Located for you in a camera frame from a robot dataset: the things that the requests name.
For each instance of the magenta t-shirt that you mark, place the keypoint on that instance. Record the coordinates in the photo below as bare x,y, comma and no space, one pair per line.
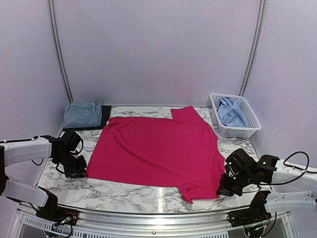
180,152

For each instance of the left wall aluminium profile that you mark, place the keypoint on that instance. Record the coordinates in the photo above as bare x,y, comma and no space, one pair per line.
58,50

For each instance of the right wall aluminium profile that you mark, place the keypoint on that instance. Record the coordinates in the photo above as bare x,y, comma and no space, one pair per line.
254,47

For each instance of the white plastic laundry basket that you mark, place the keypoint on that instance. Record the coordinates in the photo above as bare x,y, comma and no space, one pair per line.
243,132

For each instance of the light blue shirt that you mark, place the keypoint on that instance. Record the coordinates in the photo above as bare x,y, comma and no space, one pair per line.
230,112

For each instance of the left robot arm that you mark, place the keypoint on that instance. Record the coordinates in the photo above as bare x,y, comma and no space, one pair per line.
61,150

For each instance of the wall aluminium profile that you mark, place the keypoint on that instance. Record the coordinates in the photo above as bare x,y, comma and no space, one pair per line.
58,50
254,47

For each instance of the folded black garment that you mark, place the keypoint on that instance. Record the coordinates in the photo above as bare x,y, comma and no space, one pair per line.
106,111

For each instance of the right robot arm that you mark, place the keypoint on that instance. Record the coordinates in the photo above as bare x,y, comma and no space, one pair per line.
241,170

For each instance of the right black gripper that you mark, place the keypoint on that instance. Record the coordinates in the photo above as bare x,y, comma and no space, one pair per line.
228,192

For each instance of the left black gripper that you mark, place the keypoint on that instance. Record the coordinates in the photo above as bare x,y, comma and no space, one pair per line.
82,165

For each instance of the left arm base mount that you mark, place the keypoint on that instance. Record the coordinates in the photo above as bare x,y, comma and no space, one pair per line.
61,216

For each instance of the folded light blue jeans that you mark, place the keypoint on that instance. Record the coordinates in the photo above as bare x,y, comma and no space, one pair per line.
83,115

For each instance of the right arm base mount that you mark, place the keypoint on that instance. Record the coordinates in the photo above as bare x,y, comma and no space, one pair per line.
247,216

